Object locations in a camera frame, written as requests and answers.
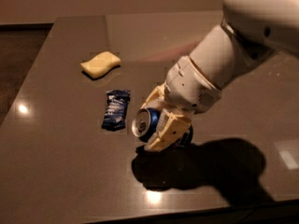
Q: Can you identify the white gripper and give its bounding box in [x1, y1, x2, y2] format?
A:
[141, 56, 221, 152]

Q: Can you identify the blue pepsi can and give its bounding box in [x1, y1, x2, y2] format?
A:
[132, 108, 193, 147]

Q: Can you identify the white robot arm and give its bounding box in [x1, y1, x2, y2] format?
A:
[140, 0, 299, 152]

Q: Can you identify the blue snack wrapper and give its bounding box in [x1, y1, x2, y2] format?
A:
[101, 90, 131, 132]

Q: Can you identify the yellow sponge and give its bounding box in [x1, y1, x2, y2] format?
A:
[80, 51, 121, 79]

